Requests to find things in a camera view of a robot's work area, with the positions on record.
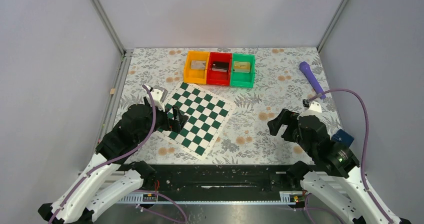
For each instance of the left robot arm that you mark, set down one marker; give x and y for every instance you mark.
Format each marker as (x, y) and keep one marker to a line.
(85, 201)

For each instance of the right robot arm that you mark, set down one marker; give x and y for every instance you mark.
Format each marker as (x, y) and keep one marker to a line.
(359, 205)

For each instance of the black card box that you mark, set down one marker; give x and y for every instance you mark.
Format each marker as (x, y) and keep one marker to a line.
(220, 66)

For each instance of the blue leather card holder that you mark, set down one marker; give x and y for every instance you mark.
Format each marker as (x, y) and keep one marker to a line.
(343, 137)

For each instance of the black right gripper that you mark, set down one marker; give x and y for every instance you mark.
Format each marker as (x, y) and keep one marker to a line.
(291, 125)

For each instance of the green plastic bin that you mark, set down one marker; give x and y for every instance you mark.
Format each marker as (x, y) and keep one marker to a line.
(242, 79)

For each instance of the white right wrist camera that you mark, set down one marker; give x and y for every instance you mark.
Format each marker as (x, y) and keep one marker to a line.
(311, 107)

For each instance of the yellow plastic bin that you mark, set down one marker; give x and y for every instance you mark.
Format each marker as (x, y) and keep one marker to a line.
(194, 75)

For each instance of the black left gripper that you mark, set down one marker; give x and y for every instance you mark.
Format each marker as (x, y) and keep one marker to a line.
(168, 120)

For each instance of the gold card box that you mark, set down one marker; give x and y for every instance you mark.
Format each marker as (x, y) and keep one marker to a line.
(241, 67)

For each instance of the silver card box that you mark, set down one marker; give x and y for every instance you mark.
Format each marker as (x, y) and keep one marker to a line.
(198, 65)

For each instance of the green white chessboard mat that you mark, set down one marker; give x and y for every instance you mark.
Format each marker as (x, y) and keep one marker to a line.
(207, 114)

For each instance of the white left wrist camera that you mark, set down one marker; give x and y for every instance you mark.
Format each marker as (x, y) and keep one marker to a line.
(158, 94)

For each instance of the red plastic bin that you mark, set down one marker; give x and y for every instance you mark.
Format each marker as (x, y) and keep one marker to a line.
(218, 78)

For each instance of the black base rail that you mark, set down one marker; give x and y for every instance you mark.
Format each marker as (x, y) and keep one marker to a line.
(215, 183)

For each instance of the floral table mat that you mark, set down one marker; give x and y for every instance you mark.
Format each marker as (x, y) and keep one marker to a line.
(245, 138)

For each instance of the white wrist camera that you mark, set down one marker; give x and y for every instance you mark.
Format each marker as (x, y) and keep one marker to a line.
(158, 94)
(311, 107)

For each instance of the purple toy microphone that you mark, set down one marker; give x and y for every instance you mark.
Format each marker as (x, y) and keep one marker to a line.
(304, 67)

